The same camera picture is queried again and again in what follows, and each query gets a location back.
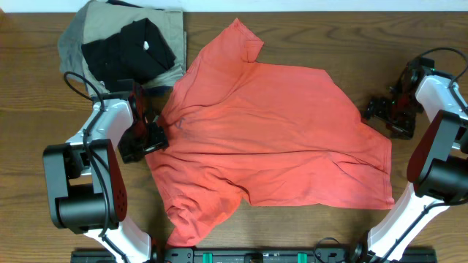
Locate red t-shirt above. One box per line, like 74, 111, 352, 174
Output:
146, 20, 395, 247

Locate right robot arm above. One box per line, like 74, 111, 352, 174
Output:
346, 53, 467, 262

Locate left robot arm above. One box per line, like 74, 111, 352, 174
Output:
42, 79, 169, 262

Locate navy folded garment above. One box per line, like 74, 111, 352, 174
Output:
144, 85, 173, 97

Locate black folded garment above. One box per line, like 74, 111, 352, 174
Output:
81, 18, 176, 92

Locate grey folded garment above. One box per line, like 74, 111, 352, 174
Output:
57, 1, 94, 80

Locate beige folded garment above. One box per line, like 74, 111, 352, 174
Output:
83, 1, 186, 88

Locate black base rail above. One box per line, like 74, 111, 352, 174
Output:
70, 246, 438, 263

